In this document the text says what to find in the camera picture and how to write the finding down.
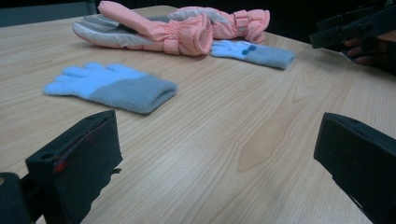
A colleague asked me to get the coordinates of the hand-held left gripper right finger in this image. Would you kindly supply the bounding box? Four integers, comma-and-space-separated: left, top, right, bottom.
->
313, 112, 396, 224

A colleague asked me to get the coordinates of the light blue grey knit glove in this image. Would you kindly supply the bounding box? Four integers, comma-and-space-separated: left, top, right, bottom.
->
209, 39, 296, 70
43, 62, 178, 115

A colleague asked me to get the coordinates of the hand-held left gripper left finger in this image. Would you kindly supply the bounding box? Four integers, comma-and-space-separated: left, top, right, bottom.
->
25, 109, 123, 224

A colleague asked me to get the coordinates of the pink grey ski glove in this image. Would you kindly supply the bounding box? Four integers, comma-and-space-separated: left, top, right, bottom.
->
167, 6, 271, 44
72, 0, 214, 57

